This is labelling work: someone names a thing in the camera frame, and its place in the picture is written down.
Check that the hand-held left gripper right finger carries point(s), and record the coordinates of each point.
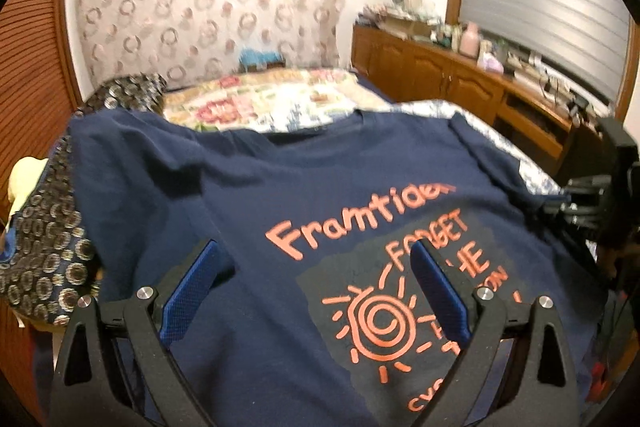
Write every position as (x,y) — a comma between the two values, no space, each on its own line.
(442,292)

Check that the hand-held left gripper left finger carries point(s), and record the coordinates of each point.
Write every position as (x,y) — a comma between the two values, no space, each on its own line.
(192,292)

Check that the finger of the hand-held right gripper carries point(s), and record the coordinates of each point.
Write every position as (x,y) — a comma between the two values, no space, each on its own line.
(590,187)
(570,214)

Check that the navy printed t-shirt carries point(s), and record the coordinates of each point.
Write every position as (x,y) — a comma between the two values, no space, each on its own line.
(250,187)

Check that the blue floral bed sheet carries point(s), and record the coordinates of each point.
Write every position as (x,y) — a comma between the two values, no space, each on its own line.
(500,142)

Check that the stack of folded blankets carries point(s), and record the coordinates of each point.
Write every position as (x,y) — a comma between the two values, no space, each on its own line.
(50,227)

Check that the light purple packet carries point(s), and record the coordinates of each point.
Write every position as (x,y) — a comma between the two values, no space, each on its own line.
(490,63)

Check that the wooden cabinet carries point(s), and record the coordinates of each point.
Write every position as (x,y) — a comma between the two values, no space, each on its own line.
(450,77)

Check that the pink bottle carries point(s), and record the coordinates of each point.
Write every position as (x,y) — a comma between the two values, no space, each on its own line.
(469,41)

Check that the cream folded cloth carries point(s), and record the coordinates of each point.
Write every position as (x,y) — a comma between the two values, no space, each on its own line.
(27,179)

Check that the pink floral blanket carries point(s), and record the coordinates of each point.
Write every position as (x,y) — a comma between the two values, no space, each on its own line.
(260,99)

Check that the blue plastic bag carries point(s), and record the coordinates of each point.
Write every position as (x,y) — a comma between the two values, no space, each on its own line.
(259,58)

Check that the wooden louvred door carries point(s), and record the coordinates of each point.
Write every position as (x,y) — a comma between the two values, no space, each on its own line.
(30,57)

